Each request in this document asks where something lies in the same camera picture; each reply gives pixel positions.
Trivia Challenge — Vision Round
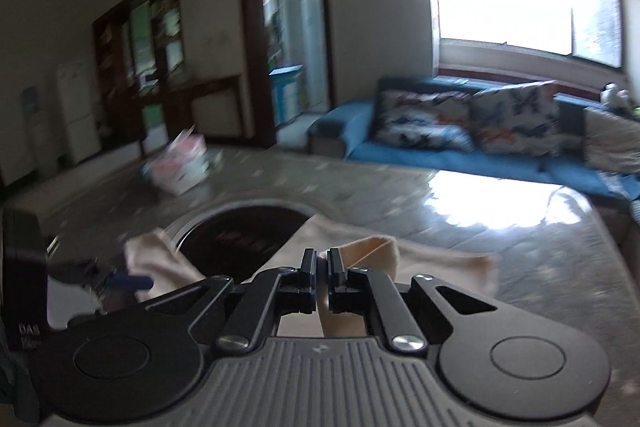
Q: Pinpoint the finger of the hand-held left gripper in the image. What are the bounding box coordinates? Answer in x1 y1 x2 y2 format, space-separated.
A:
50 257 153 303

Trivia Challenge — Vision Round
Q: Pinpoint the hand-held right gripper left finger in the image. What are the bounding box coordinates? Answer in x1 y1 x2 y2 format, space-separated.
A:
135 248 318 354

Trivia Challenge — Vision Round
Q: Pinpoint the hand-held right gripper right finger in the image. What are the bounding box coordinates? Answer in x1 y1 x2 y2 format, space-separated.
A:
325 247 498 354

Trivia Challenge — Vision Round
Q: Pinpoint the cream sweatshirt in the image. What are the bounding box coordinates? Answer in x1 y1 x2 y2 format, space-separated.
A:
122 214 501 339

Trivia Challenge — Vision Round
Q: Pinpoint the round dark basket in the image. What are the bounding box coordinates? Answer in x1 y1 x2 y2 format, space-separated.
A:
172 202 313 283

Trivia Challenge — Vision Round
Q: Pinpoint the pink and white packet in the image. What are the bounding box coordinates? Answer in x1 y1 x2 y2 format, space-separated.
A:
141 127 211 198

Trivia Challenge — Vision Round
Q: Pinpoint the blue sofa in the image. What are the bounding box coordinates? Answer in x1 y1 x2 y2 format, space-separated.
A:
307 77 640 238

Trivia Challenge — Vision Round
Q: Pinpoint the white refrigerator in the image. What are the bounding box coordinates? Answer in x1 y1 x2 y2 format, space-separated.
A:
54 59 101 165

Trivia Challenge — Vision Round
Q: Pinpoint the water dispenser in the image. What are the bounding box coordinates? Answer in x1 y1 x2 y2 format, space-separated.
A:
20 86 51 158

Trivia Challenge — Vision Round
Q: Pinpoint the flat butterfly print pillow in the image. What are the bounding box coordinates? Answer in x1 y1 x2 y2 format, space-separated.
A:
372 89 476 152

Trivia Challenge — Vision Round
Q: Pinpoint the blue cabinet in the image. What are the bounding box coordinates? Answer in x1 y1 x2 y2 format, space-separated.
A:
268 64 306 125

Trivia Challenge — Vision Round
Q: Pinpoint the dark wooden display cabinet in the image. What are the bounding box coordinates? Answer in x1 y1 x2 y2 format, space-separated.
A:
92 0 246 158

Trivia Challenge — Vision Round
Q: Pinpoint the square butterfly print pillow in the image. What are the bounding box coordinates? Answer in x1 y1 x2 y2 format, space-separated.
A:
470 80 561 158

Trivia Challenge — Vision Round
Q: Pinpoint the grey pillow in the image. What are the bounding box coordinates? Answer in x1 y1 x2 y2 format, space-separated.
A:
582 107 640 175

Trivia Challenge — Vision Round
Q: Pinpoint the panda plush toy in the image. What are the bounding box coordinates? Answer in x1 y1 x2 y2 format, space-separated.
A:
600 83 633 108

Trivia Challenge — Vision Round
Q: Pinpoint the dark wooden door frame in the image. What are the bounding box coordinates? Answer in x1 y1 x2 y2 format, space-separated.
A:
237 0 336 148

